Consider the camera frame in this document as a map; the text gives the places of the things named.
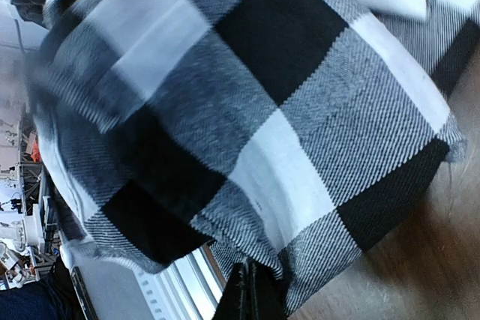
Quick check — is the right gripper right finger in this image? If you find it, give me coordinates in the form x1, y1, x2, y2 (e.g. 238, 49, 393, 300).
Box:
250, 262, 287, 320

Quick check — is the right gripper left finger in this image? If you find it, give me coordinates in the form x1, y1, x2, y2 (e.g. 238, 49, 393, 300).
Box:
214, 263, 250, 320

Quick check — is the black white plaid shirt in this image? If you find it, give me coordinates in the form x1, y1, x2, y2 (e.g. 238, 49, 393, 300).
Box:
28, 0, 479, 317

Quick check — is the front aluminium rail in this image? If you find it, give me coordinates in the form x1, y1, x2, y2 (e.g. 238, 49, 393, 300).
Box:
60, 245, 224, 319

